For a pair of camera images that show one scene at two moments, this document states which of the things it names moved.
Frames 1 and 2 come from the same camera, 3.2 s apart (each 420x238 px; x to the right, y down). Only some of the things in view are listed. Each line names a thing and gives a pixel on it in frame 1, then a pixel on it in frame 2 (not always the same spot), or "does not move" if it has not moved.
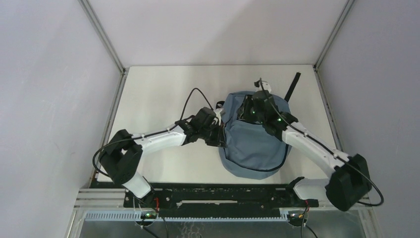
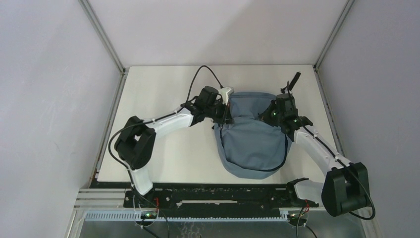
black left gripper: [219, 140] → [225, 117]
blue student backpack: [250, 151] does not move
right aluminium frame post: [329, 41] does not move
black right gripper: [243, 111] → [266, 116]
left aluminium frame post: [93, 20] does not move
